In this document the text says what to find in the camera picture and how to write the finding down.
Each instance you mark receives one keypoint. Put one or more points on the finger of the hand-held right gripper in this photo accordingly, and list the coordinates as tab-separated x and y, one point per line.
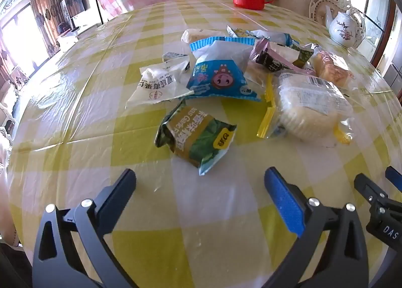
394	175
367	187

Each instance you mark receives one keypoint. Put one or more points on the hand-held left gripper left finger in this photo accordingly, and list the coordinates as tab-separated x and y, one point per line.
119	190

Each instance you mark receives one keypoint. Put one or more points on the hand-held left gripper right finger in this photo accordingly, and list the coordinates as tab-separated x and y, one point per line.
282	197

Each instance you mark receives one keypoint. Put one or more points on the clear yellow edged cake packet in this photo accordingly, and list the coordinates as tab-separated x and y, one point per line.
304	109

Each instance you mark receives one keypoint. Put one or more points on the green cake packet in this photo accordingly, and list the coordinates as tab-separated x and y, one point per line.
194	137

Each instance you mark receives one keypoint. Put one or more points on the white printed bun packet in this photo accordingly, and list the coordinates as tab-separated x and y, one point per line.
157	84

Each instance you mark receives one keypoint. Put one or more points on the orange bread packet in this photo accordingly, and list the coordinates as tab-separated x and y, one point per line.
329	70

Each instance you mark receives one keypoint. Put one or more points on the large blue pig snack packet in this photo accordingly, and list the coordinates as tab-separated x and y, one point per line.
219	77

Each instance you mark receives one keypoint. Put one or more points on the pink and black snack packet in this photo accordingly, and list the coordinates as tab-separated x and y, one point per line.
270	59

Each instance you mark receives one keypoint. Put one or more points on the small grey carton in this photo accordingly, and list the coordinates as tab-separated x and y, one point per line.
174	55

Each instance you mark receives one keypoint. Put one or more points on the blue white snack packet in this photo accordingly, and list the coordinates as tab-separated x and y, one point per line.
276	37

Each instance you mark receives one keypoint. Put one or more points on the white green lemon packet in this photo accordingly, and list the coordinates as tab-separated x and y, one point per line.
238	32

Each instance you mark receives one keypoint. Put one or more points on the pale bread packet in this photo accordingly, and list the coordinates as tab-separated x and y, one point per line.
196	35

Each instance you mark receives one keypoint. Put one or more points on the yellow checked tablecloth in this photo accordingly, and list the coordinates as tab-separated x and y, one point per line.
94	137

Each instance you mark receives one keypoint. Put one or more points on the white floral teapot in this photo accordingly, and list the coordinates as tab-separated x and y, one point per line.
344	29

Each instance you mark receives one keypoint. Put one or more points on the white tv cabinet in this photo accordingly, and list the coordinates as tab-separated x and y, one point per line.
84	29

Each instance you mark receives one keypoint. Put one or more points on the white carved chair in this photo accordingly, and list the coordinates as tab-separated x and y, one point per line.
320	2

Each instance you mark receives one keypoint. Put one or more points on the black television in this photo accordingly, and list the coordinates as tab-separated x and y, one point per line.
73	0

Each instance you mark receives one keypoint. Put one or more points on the brown patterned curtain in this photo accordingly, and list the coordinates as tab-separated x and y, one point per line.
45	8

